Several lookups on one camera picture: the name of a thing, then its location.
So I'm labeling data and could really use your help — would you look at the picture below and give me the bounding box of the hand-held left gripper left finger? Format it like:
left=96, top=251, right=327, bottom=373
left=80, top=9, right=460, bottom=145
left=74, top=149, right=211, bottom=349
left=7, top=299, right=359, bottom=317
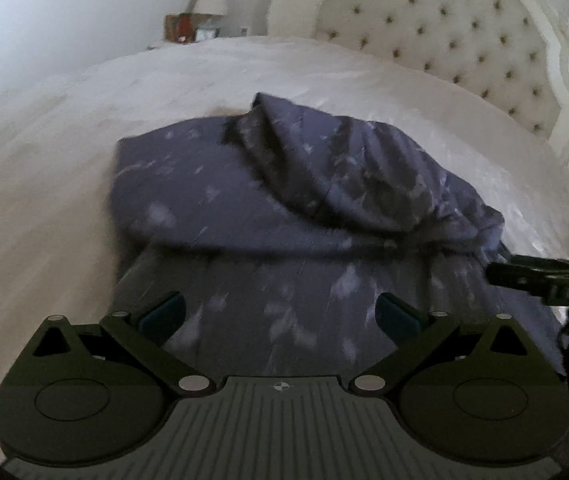
left=24, top=291, right=210, bottom=397

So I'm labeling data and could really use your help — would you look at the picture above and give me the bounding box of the brown box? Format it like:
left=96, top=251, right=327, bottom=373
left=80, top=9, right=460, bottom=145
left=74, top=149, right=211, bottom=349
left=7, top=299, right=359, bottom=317
left=164, top=12, right=196, bottom=43

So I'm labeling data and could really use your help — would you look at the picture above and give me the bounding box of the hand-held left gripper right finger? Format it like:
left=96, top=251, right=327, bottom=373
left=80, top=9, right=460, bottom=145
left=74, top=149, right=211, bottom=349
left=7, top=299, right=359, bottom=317
left=348, top=292, right=540, bottom=395

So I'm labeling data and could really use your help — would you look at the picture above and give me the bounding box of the bed with white bedspread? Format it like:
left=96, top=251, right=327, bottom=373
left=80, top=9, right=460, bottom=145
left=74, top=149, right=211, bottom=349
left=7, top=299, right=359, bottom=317
left=0, top=35, right=569, bottom=461

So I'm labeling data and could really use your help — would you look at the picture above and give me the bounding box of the cream tufted headboard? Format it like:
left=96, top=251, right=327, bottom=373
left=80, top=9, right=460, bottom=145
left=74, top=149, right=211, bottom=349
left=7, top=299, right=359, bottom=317
left=269, top=0, right=569, bottom=182

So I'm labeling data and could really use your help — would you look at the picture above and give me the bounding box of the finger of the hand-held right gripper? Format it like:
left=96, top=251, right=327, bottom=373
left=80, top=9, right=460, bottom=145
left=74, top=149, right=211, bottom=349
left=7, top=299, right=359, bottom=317
left=485, top=255, right=569, bottom=294

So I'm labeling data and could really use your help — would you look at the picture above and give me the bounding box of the purple marbled hoodie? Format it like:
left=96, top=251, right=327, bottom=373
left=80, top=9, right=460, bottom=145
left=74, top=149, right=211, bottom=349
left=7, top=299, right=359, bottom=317
left=109, top=91, right=569, bottom=377

